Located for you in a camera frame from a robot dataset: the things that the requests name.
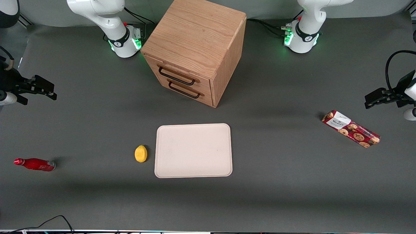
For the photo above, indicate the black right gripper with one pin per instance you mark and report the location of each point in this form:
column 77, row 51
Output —
column 10, row 81

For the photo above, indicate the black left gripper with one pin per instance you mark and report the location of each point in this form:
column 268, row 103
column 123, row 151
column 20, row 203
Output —
column 395, row 94

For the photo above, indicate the wooden drawer cabinet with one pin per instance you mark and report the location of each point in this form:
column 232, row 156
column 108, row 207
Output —
column 201, row 83
column 195, row 32

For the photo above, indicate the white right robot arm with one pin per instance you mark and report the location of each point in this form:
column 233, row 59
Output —
column 110, row 19

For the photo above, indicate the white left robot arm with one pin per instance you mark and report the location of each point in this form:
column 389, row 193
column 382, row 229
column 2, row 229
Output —
column 308, row 32

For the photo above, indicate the wooden drawer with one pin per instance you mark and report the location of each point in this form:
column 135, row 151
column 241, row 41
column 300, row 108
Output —
column 206, row 97

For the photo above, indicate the red cookie box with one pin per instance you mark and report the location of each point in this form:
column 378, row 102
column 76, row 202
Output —
column 352, row 130

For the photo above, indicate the red bottle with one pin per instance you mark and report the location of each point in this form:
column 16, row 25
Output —
column 35, row 164

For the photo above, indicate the yellow lemon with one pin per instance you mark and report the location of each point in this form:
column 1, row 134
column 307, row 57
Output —
column 141, row 154

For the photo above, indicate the beige rectangular tray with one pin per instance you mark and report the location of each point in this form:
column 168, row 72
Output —
column 193, row 151

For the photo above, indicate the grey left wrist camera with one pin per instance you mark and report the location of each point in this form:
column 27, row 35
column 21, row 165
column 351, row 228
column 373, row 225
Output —
column 410, row 114

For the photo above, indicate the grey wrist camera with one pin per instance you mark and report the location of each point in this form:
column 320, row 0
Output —
column 7, row 98
column 410, row 114

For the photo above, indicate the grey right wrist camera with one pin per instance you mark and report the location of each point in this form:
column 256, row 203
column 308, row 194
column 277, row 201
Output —
column 7, row 98

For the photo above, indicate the aluminium frame rail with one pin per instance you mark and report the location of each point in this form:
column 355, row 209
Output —
column 410, row 11
column 25, row 21

